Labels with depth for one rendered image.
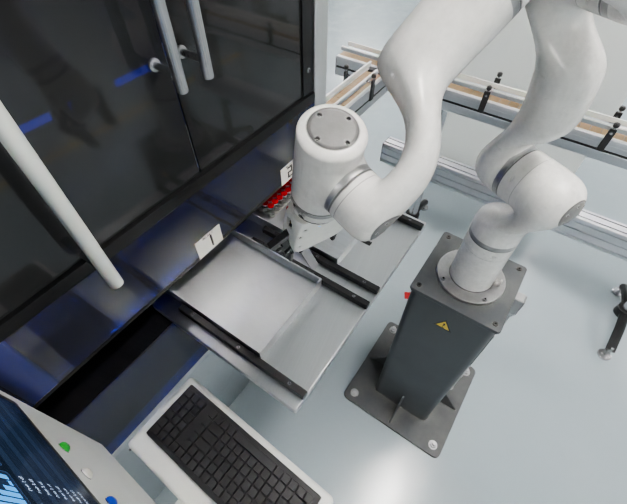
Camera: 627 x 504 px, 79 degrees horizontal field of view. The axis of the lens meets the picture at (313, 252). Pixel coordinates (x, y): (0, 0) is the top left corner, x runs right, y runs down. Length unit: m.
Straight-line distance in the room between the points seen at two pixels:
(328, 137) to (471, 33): 0.18
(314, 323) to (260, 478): 0.36
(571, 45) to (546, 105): 0.09
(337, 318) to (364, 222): 0.58
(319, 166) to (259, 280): 0.67
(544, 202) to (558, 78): 0.24
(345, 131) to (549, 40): 0.39
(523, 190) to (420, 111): 0.46
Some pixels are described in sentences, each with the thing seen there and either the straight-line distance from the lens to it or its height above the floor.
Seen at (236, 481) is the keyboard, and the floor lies 0.83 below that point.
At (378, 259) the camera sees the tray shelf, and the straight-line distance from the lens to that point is 1.13.
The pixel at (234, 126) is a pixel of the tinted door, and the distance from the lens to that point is 0.93.
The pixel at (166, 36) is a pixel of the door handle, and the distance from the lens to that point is 0.68.
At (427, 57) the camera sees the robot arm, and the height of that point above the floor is 1.57.
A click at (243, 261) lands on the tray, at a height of 0.88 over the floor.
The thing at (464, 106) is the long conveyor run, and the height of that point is 0.89.
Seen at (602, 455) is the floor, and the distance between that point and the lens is 2.15.
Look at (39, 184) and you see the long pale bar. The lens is 0.61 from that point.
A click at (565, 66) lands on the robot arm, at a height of 1.49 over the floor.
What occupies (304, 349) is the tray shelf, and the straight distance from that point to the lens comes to 0.96.
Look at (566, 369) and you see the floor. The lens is 2.24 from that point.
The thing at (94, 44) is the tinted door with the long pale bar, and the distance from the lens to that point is 0.70.
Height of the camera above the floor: 1.76
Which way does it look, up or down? 51 degrees down
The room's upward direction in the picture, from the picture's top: straight up
